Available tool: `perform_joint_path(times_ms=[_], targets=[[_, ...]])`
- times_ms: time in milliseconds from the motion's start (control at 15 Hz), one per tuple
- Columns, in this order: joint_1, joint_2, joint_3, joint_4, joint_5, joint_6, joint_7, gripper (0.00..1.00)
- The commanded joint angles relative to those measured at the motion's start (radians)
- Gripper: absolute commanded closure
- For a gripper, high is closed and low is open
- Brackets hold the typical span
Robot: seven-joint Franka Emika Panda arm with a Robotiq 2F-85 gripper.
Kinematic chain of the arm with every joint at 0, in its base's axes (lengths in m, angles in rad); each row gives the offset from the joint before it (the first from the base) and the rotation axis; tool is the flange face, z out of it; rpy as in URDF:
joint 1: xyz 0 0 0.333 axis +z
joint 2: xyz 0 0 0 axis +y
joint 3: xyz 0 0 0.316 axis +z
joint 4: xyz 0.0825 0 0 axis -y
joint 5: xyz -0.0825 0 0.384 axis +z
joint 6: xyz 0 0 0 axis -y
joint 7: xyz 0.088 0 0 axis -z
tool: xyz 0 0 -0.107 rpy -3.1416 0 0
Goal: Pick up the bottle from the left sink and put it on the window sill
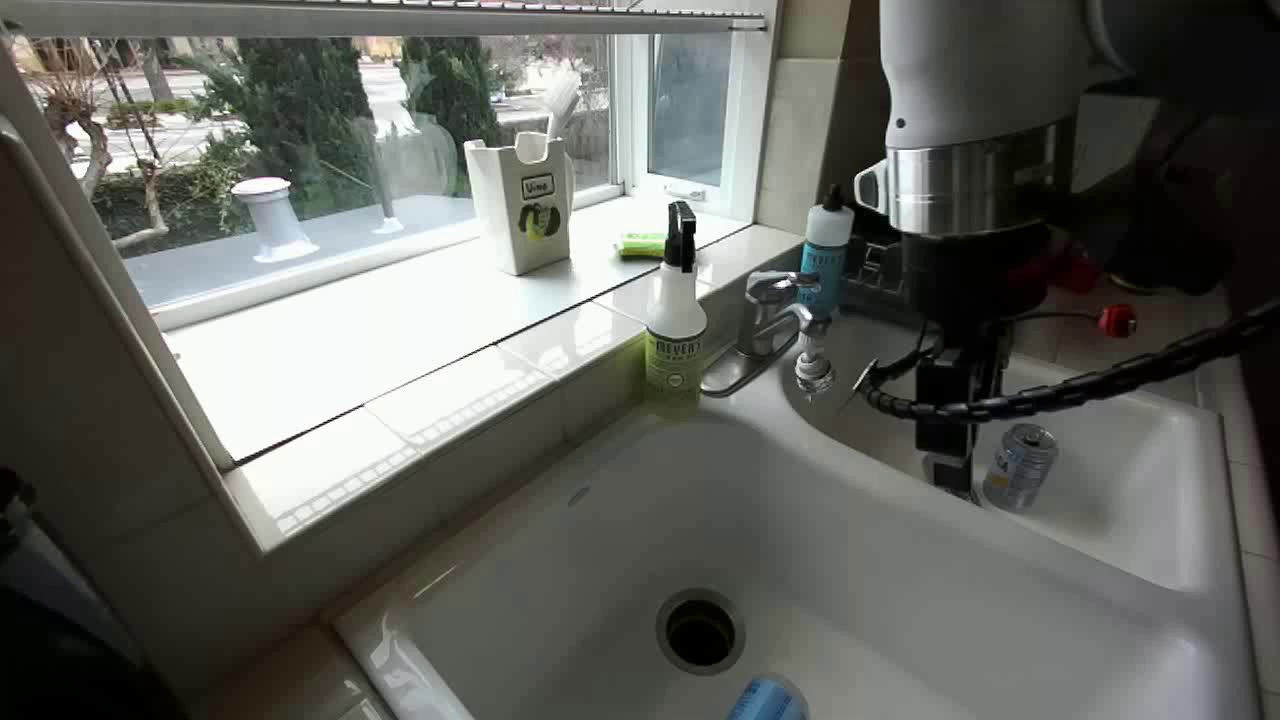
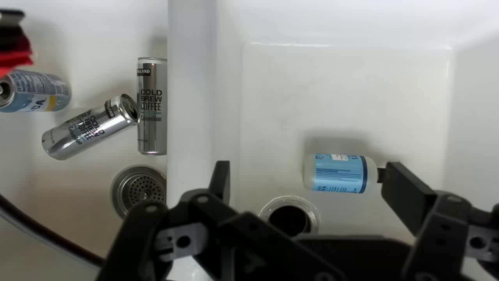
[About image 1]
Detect metal sink drain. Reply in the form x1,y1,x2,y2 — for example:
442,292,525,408
650,587,749,674

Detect green sponge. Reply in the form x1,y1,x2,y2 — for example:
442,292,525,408
613,232,670,265

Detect black appliance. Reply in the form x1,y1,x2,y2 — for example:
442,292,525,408
0,462,183,720

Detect blue bottle with white cap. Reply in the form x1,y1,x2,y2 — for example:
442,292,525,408
722,671,810,720

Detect white carton box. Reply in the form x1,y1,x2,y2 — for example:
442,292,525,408
459,127,578,281

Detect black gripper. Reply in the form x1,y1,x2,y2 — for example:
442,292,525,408
908,219,1058,506

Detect white sink sprayer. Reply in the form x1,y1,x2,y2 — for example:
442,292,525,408
789,311,840,401

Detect white double kitchen sink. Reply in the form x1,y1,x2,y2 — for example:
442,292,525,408
332,311,1264,720

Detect white tiled window sill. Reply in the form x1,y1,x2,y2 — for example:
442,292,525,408
164,195,802,553

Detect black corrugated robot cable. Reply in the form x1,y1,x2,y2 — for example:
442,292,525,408
850,295,1280,428

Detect silver drink can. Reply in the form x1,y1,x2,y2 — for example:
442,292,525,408
981,419,1064,517

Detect blue bottle with black nozzle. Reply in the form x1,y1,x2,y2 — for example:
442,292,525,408
794,182,860,321

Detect green spray bottle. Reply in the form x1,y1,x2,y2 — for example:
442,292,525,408
638,195,710,401

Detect chrome sink faucet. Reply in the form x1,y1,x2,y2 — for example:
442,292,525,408
697,269,832,401

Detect white window frame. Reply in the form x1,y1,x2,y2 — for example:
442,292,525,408
0,18,775,472

